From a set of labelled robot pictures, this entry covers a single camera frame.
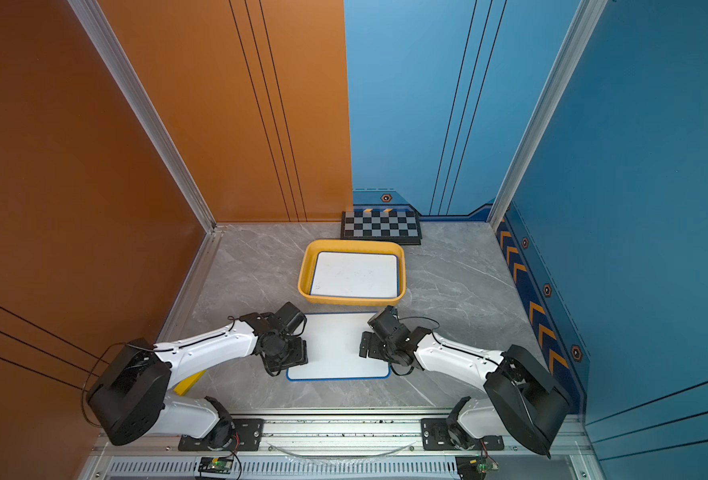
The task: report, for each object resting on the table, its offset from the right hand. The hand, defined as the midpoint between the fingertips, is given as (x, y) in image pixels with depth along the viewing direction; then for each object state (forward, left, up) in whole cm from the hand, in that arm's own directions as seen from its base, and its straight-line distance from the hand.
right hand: (371, 351), depth 86 cm
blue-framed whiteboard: (+26, +6, +1) cm, 27 cm away
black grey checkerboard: (+49, -5, +3) cm, 50 cm away
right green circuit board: (-27, -24, -3) cm, 36 cm away
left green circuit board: (-27, +37, -3) cm, 46 cm away
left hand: (-2, +19, -1) cm, 20 cm away
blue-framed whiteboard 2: (+1, +11, -2) cm, 12 cm away
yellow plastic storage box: (+38, +2, +3) cm, 38 cm away
